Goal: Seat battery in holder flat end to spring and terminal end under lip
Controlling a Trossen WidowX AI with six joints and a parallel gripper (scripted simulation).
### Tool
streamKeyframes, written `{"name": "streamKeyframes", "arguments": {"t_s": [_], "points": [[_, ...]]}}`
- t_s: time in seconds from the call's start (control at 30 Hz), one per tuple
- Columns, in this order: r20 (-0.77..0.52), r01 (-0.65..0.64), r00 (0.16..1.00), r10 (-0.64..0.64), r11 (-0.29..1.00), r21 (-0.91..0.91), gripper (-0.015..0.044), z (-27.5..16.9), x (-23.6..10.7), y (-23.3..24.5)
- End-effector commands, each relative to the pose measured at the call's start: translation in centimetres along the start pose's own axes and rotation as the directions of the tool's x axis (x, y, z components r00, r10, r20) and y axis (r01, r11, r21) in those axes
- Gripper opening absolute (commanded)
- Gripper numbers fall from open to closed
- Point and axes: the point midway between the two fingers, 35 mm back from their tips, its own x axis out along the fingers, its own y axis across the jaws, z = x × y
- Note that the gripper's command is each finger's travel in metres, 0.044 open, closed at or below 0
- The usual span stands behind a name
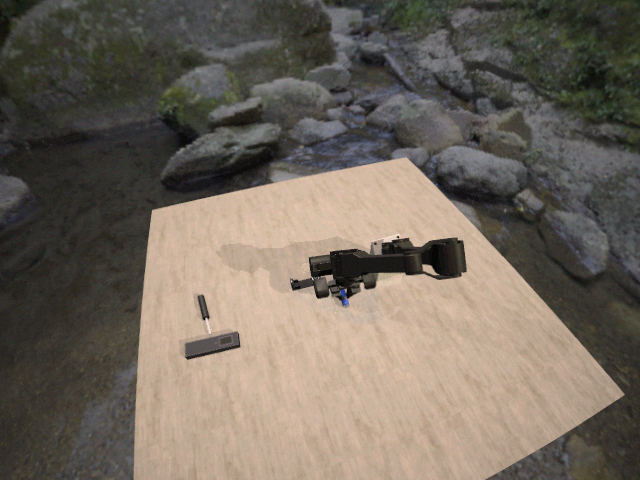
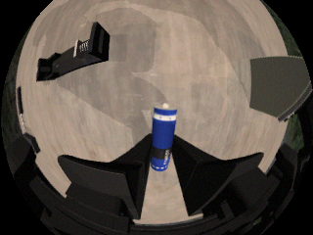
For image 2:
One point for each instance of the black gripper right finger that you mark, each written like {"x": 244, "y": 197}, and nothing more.
{"x": 202, "y": 176}

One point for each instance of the black-handled screwdriver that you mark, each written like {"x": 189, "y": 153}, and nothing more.
{"x": 20, "y": 104}

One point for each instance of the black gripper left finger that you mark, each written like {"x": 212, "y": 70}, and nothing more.
{"x": 125, "y": 177}

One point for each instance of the blue battery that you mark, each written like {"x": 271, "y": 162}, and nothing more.
{"x": 163, "y": 131}

